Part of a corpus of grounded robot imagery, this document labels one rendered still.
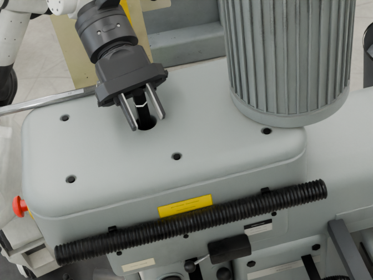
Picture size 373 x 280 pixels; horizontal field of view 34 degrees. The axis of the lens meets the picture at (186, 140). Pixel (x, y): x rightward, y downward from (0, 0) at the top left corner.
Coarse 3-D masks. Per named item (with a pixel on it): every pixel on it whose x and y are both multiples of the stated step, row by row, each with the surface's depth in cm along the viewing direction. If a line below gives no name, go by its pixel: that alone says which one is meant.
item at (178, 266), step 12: (168, 264) 116; (180, 264) 117; (204, 264) 119; (216, 264) 120; (228, 264) 122; (144, 276) 121; (156, 276) 119; (168, 276) 118; (180, 276) 119; (204, 276) 122
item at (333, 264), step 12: (372, 228) 125; (360, 240) 127; (372, 240) 123; (336, 252) 149; (360, 252) 127; (372, 252) 122; (336, 264) 152; (372, 264) 122; (348, 276) 144; (372, 276) 124
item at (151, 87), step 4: (148, 84) 100; (152, 84) 100; (148, 88) 100; (152, 88) 100; (156, 88) 101; (148, 92) 101; (152, 92) 99; (148, 96) 102; (152, 96) 99; (156, 96) 99; (152, 100) 100; (156, 100) 99; (156, 104) 99; (160, 104) 99; (156, 108) 100; (160, 108) 99; (160, 112) 99; (164, 112) 99; (160, 116) 99; (164, 116) 100
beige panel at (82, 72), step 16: (128, 0) 283; (64, 16) 282; (128, 16) 289; (64, 32) 288; (144, 32) 297; (64, 48) 294; (80, 48) 296; (144, 48) 304; (80, 64) 303; (80, 80) 309; (96, 80) 311
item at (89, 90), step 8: (80, 88) 110; (88, 88) 110; (48, 96) 110; (56, 96) 109; (64, 96) 109; (72, 96) 109; (80, 96) 109; (16, 104) 109; (24, 104) 109; (32, 104) 109; (40, 104) 108; (48, 104) 109; (0, 112) 108; (8, 112) 108; (16, 112) 109
